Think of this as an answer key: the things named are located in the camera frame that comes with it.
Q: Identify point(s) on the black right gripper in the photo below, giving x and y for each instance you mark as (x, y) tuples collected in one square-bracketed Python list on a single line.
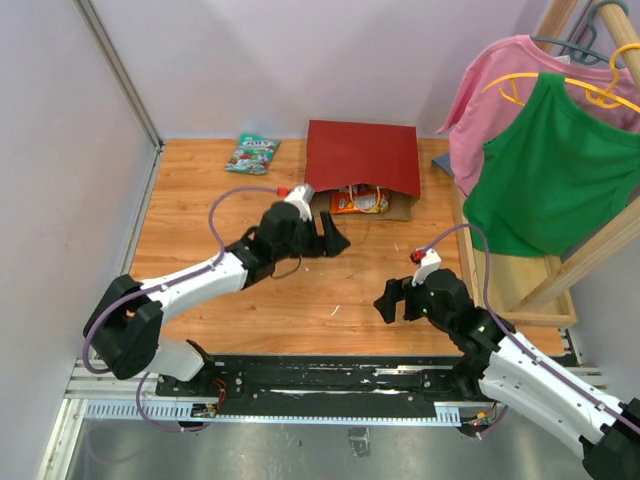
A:
[(397, 289)]

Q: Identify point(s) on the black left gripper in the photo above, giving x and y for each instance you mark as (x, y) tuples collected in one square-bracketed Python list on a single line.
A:
[(330, 244)]

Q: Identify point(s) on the orange Fox's fruits candy bag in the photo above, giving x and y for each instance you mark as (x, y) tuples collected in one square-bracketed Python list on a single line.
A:
[(360, 198)]

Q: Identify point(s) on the red paper bag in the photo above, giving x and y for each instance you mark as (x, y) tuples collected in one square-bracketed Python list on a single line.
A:
[(341, 153)]

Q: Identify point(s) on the teal Fox's mint candy bag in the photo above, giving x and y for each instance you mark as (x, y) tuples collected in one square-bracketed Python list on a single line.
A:
[(253, 155)]

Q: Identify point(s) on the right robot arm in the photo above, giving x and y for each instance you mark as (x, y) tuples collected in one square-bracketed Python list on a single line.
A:
[(501, 364)]

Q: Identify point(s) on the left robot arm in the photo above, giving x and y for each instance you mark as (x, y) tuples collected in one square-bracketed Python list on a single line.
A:
[(123, 335)]

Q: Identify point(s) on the wooden clothes rack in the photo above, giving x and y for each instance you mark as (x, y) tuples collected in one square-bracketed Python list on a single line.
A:
[(535, 291)]

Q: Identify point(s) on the blue grey mat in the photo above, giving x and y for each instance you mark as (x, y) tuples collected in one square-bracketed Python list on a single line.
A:
[(443, 163)]

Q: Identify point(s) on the green tank top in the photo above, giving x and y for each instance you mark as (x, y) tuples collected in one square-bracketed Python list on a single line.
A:
[(549, 127)]

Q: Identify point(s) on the pink t-shirt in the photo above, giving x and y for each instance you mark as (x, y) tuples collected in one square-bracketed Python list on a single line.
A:
[(477, 118)]

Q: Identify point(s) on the yellow clothes hanger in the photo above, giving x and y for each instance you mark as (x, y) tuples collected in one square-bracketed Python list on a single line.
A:
[(604, 98)]

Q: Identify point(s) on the teal clothes hanger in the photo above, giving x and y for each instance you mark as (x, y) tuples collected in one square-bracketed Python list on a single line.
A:
[(584, 54)]

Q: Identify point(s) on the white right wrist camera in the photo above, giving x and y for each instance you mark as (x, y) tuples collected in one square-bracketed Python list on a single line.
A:
[(427, 261)]

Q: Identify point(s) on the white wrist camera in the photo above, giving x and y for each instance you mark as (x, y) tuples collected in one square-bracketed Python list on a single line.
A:
[(427, 261), (295, 203)]

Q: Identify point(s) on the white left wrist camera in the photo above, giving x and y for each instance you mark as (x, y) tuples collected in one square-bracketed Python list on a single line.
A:
[(295, 203)]

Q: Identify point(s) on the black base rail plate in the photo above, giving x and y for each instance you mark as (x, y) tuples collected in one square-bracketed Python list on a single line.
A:
[(327, 386)]

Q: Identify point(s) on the aluminium frame post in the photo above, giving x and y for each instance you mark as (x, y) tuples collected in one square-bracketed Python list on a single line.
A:
[(97, 29)]

